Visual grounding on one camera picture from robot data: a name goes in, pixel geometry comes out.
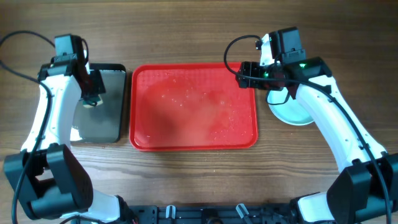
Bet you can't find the black mounting rail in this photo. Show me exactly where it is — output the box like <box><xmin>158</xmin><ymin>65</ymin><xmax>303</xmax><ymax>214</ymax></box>
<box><xmin>125</xmin><ymin>203</ymin><xmax>305</xmax><ymax>224</ymax></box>

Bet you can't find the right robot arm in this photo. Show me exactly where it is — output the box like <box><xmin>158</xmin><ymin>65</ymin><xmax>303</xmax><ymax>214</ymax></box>
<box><xmin>234</xmin><ymin>27</ymin><xmax>397</xmax><ymax>223</ymax></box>

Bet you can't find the white plate with stain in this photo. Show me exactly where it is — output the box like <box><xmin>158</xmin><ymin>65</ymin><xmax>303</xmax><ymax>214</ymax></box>
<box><xmin>276</xmin><ymin>115</ymin><xmax>314</xmax><ymax>126</ymax></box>

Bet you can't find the green yellow sponge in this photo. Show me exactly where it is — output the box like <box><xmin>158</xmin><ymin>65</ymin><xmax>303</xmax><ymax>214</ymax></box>
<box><xmin>83</xmin><ymin>95</ymin><xmax>103</xmax><ymax>108</ymax></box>

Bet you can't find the red plastic tray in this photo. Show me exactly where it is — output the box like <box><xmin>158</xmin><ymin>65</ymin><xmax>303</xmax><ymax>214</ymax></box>
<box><xmin>129</xmin><ymin>63</ymin><xmax>259</xmax><ymax>152</ymax></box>

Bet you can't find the black water tray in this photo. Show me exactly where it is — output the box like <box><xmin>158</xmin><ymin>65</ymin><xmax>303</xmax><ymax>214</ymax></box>
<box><xmin>70</xmin><ymin>63</ymin><xmax>127</xmax><ymax>143</ymax></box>

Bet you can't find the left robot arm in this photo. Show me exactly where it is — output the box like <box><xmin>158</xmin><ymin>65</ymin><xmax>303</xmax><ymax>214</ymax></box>
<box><xmin>3</xmin><ymin>34</ymin><xmax>137</xmax><ymax>223</ymax></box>

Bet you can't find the light blue top plate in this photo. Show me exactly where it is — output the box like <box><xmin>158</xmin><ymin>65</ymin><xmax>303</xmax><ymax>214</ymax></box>
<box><xmin>266</xmin><ymin>88</ymin><xmax>310</xmax><ymax>117</ymax></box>

